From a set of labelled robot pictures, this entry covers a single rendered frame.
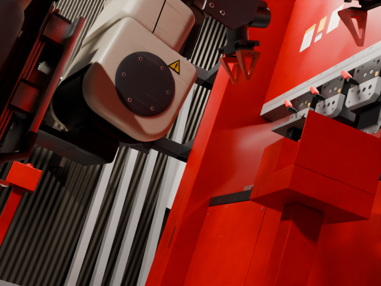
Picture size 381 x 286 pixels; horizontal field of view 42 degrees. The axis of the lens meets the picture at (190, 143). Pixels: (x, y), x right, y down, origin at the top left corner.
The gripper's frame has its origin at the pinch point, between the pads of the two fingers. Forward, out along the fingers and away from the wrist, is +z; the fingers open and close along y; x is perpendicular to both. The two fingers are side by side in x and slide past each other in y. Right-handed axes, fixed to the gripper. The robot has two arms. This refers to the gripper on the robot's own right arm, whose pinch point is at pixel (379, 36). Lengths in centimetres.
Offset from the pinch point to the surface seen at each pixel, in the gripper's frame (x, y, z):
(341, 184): 12.7, 1.3, 26.7
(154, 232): -97, 295, 72
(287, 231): 18.3, 9.7, 34.7
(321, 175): 15.7, 2.6, 24.8
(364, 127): -51, 47, 14
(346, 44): -69, 66, -19
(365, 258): -10.2, 17.0, 45.2
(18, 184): 21, 219, 24
